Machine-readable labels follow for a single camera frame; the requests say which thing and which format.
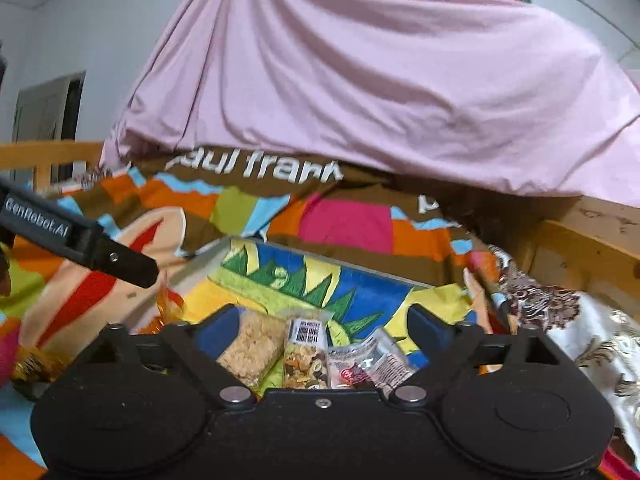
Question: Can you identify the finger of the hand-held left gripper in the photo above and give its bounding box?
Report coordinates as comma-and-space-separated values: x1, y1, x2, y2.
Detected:
95, 232, 161, 290

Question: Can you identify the colourful drawing tin box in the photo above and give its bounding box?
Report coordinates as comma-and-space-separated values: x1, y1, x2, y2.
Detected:
170, 236, 481, 391

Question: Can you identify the clear rice cracker packet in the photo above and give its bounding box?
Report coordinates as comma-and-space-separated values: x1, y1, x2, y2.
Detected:
216, 310, 288, 391

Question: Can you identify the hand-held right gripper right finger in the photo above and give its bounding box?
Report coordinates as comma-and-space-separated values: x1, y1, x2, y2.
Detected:
390, 304, 561, 406

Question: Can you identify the wooden bed frame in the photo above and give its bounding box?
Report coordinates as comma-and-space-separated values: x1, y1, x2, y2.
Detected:
0, 141, 640, 321

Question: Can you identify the grey door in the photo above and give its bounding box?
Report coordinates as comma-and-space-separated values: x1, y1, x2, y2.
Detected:
12, 72, 86, 143

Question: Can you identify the clear nut bar packet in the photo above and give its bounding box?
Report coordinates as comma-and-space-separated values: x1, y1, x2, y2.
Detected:
282, 312, 333, 390

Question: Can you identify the golden snack wrapper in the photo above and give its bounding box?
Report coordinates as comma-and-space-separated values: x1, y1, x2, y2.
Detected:
10, 345, 71, 388

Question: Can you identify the pink bed sheet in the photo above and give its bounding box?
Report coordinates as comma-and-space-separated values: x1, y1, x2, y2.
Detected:
100, 0, 640, 208

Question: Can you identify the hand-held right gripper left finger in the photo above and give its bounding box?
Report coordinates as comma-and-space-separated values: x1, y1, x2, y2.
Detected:
97, 304, 253, 406

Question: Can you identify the silver snack packet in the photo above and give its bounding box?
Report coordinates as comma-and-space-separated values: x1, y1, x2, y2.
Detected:
327, 327, 418, 390

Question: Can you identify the colourful printed blanket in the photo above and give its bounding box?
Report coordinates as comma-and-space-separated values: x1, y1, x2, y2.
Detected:
0, 150, 501, 480

